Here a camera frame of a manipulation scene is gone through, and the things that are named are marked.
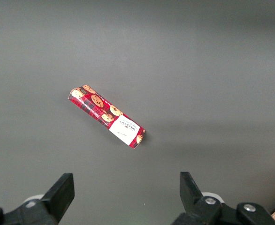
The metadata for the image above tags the red tartan cookie box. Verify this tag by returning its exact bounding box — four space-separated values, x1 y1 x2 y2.
67 84 146 150

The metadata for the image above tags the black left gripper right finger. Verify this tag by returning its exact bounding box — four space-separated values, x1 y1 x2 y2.
172 172 275 225

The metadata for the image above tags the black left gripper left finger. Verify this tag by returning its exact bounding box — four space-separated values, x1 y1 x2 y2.
3 172 76 225

